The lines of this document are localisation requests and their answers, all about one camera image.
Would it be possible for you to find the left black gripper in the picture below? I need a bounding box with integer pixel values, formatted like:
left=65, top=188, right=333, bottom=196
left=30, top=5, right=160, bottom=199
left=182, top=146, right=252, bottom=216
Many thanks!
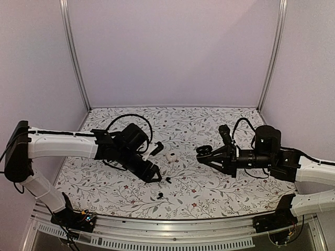
left=116, top=147, right=163, bottom=184

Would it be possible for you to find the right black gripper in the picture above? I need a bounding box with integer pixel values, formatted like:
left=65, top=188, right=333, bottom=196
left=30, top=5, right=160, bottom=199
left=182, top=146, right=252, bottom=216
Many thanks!
left=203, top=144, right=273, bottom=178

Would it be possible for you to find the black earbud charging case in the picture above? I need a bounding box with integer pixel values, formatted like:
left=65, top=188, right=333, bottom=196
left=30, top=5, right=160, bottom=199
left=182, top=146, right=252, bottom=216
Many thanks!
left=196, top=145, right=213, bottom=157

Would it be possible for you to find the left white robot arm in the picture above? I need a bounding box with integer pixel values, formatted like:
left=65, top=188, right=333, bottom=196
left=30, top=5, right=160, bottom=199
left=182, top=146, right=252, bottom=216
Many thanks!
left=1, top=121, right=163, bottom=227

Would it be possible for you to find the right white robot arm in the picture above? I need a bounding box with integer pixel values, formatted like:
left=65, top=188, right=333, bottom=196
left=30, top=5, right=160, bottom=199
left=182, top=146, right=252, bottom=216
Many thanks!
left=196, top=125, right=334, bottom=228

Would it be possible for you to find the white round earbud case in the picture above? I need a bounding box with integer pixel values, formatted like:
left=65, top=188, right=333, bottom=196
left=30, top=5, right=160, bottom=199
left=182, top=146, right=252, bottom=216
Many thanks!
left=165, top=152, right=177, bottom=163

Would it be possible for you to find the floral tablecloth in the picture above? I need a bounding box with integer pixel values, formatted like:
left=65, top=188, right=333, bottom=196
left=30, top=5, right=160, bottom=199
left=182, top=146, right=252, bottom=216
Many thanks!
left=55, top=107, right=296, bottom=220

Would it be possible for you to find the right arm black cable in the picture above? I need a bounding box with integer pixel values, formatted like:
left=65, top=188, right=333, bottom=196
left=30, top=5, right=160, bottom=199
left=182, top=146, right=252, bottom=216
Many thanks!
left=231, top=117, right=259, bottom=147

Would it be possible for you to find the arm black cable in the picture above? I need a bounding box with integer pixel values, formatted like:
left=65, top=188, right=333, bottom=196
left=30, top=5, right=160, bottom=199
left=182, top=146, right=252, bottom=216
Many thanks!
left=231, top=117, right=259, bottom=147
left=104, top=114, right=154, bottom=147

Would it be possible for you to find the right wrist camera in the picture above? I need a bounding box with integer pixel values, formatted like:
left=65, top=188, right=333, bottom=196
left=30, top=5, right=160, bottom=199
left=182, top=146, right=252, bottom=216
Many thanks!
left=219, top=124, right=236, bottom=150

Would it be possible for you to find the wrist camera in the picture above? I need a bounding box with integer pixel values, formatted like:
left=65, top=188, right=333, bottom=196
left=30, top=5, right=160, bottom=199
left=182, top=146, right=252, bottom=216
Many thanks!
left=142, top=141, right=164, bottom=161
left=219, top=124, right=236, bottom=150

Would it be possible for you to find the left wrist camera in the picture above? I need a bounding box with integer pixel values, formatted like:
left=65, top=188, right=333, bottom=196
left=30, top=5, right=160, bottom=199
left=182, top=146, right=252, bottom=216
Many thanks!
left=142, top=141, right=164, bottom=161

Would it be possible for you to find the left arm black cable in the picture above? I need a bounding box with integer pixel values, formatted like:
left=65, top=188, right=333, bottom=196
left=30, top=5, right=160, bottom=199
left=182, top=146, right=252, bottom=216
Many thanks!
left=104, top=114, right=154, bottom=147

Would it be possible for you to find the front aluminium rail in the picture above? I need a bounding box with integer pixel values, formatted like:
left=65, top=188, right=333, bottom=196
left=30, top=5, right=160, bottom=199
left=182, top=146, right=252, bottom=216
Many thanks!
left=22, top=203, right=330, bottom=250

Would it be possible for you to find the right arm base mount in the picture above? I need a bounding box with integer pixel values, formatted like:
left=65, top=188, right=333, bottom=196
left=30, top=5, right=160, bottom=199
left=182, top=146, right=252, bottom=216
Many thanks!
left=252, top=194, right=298, bottom=233

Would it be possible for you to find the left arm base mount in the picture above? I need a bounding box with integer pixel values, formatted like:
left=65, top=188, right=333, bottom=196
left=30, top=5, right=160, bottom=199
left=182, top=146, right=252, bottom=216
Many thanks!
left=51, top=192, right=97, bottom=233

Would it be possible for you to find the right aluminium frame post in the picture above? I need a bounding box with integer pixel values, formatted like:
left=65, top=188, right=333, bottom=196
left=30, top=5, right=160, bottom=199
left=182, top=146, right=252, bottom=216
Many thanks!
left=257, top=0, right=288, bottom=113

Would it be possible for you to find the aluminium frame post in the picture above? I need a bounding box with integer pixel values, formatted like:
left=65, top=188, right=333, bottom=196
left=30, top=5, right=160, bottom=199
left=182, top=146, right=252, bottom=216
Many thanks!
left=257, top=0, right=288, bottom=113
left=59, top=0, right=92, bottom=112

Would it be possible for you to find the left aluminium frame post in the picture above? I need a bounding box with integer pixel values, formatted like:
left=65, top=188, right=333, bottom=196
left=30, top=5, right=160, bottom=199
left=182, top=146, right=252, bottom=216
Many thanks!
left=59, top=0, right=92, bottom=112

